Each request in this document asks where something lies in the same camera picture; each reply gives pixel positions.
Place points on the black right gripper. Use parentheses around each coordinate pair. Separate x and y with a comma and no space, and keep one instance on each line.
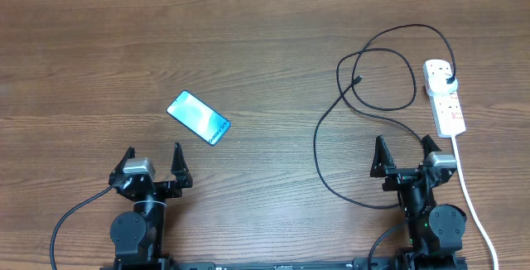
(382,166)

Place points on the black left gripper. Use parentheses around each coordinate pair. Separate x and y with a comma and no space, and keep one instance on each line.
(174,189)

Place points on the blue screen Galaxy smartphone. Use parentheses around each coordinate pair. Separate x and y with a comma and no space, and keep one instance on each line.
(198,117)

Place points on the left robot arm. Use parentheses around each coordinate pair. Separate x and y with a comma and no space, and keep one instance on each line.
(138,234)

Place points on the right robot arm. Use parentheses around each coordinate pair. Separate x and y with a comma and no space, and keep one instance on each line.
(435,231)

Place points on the white charger plug adapter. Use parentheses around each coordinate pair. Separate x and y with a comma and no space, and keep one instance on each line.
(437,85)

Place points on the white power strip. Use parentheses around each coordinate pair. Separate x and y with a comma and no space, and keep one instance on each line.
(446,109)

